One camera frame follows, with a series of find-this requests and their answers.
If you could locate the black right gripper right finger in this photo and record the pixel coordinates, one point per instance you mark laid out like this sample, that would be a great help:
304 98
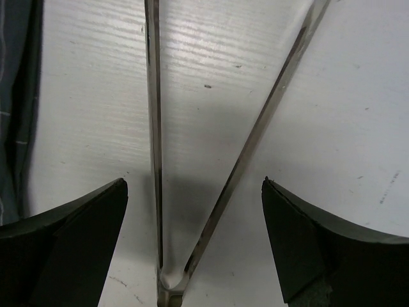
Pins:
324 260

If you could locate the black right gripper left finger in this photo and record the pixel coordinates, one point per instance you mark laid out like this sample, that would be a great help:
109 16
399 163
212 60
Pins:
61 257

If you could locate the metal tongs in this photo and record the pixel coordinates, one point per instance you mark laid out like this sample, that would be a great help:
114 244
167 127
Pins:
173 296

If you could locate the dark checked placemat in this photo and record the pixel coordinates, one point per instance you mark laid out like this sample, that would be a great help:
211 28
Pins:
21 55

